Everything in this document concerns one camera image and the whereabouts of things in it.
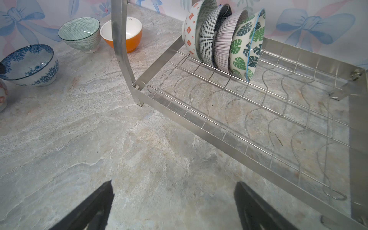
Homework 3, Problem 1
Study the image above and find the green white patterned bowl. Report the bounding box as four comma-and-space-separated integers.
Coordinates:
182, 0, 217, 61

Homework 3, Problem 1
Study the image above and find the green leaf pattern bowl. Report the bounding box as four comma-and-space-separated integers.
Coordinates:
229, 9, 266, 82

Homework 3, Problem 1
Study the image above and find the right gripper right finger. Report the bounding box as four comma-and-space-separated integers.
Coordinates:
234, 181, 297, 230

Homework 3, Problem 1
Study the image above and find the blue white patterned bowl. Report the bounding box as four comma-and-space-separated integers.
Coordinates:
1, 44, 59, 86

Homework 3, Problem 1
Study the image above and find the white orange bowl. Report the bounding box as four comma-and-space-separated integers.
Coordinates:
100, 17, 143, 53

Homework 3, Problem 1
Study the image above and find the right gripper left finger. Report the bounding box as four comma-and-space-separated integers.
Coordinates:
51, 181, 115, 230

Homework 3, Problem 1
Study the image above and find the stainless steel dish rack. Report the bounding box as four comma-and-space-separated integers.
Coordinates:
112, 1, 368, 230

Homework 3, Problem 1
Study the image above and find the pink purple glass bowl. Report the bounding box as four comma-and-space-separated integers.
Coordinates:
214, 10, 248, 73

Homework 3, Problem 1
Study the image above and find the pale green bowl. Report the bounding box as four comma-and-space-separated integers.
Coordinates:
58, 17, 101, 54

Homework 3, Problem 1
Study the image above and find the dark blue flower bowl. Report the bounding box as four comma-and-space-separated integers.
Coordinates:
199, 4, 232, 67

